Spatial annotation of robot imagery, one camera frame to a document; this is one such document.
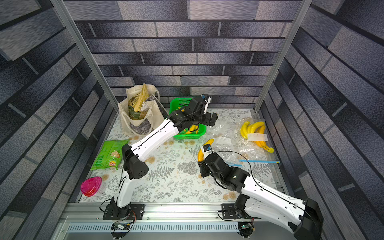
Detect left circuit board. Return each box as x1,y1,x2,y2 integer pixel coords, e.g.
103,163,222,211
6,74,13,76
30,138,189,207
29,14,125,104
111,222,135,240

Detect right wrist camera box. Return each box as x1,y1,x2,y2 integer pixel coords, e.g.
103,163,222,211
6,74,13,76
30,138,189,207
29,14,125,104
202,144,213,155

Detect yellow banana bunch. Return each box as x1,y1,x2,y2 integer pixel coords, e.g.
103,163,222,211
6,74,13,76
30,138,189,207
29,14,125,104
240,121,275,153
198,139,214,162

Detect aluminium frame post left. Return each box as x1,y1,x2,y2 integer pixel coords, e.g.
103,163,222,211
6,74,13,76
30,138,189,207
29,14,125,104
50,0,119,113

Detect aluminium front rail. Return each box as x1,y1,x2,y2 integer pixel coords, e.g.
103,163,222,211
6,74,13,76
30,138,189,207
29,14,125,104
50,201,304,240

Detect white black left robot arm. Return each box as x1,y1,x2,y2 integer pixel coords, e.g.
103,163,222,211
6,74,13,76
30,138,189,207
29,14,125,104
111,94,218,209

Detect pink plastic container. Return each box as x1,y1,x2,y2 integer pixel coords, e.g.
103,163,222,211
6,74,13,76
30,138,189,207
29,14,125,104
81,177,103,197

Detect aluminium frame post right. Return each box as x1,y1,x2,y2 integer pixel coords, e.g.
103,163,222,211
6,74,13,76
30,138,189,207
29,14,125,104
254,0,312,116

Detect beige canvas tote bag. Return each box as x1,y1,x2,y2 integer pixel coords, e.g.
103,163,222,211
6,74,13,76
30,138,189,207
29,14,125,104
118,88,168,137

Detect snack packets in tote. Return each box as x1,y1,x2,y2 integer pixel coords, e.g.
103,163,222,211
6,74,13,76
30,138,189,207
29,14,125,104
126,84,157,120

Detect circuit board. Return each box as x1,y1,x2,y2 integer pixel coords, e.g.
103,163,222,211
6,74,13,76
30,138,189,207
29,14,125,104
238,222,254,239
111,222,135,240

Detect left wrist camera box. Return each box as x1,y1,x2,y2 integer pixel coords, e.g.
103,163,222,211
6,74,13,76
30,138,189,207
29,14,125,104
201,94,212,114

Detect green plastic basket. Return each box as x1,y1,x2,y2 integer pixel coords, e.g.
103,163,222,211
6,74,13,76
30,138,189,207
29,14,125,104
169,97,207,140

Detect aluminium frame post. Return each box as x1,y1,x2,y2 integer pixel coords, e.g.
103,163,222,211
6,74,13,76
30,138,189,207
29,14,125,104
50,0,119,113
254,0,312,116

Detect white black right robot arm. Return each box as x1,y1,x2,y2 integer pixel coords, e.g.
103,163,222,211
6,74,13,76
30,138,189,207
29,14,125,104
198,151,324,240

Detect right circuit board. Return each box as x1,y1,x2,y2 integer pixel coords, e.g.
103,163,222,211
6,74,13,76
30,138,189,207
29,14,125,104
238,222,254,239

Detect green chips bag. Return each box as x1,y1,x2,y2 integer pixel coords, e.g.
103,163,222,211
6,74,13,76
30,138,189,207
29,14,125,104
91,140,130,171

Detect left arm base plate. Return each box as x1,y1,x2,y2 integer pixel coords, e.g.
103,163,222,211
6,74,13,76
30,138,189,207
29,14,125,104
103,204,146,221

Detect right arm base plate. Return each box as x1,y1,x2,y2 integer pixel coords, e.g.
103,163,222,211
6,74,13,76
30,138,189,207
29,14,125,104
218,204,238,221

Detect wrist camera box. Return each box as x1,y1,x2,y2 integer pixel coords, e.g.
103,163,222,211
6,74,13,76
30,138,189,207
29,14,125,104
202,144,213,155
201,94,212,114

